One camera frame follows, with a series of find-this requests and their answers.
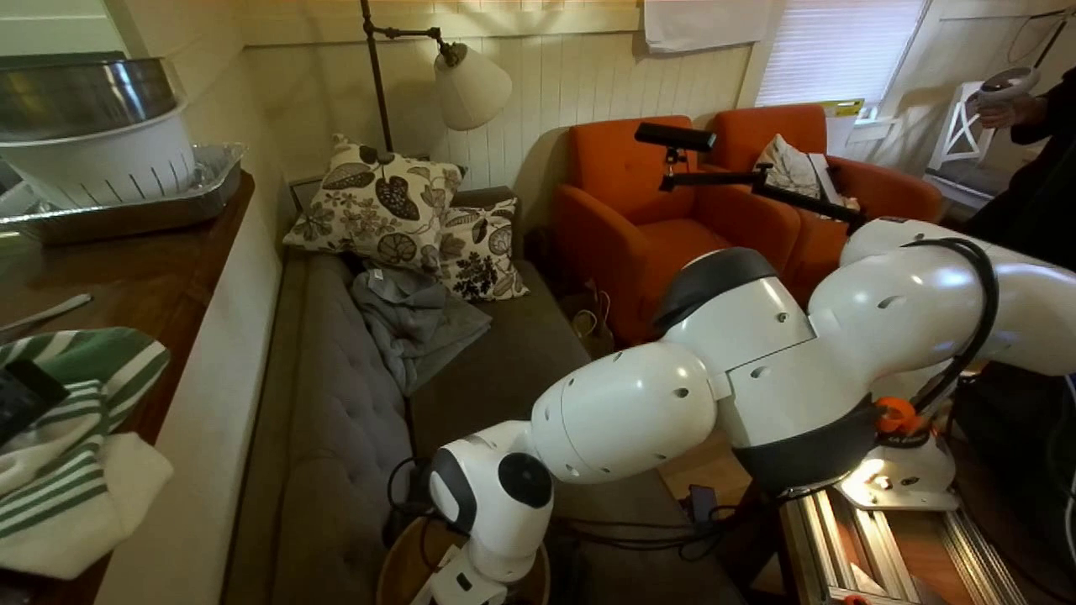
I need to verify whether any large metal bowl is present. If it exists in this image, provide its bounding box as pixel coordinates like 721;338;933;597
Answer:
0;51;185;146

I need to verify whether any orange armchair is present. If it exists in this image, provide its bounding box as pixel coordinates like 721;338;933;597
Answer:
553;115;805;348
704;101;951;305

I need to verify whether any light grey crumpled cloth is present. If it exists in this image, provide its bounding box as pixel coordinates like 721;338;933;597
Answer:
349;264;494;398

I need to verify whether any large floral pillow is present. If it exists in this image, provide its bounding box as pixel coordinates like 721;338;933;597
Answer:
278;132;469;277

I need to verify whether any grey-brown tufted sofa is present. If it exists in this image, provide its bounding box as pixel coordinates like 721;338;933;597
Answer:
224;179;744;605

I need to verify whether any floor lamp with white shade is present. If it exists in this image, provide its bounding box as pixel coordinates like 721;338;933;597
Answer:
357;0;516;154

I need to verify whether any white cushion on armchair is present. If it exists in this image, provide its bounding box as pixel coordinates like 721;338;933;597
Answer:
753;132;861;211

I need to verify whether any white hanging sheet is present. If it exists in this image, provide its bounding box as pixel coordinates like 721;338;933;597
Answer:
638;0;776;58

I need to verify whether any white window blind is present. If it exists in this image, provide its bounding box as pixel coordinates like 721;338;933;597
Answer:
753;0;936;113

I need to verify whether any dark wooden counter top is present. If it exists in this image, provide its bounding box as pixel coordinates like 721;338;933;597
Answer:
0;165;259;605

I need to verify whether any green striped towel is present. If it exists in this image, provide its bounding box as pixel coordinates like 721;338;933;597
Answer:
0;327;173;543

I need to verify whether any white wooden chair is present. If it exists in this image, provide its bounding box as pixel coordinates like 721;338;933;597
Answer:
936;77;1001;165

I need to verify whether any white folded cloth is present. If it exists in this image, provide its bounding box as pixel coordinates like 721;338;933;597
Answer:
0;431;180;583

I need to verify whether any metal knife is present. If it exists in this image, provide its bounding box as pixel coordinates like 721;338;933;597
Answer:
0;291;96;338

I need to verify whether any white hand controller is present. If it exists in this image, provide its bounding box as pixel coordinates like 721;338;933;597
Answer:
968;65;1047;115

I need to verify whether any person in black clothes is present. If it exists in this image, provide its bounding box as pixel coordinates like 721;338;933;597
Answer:
957;62;1076;272

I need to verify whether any black camera on tripod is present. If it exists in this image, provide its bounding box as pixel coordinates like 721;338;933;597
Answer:
632;119;869;231

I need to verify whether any orange cable clip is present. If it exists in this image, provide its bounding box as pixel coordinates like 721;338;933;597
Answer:
870;395;936;443

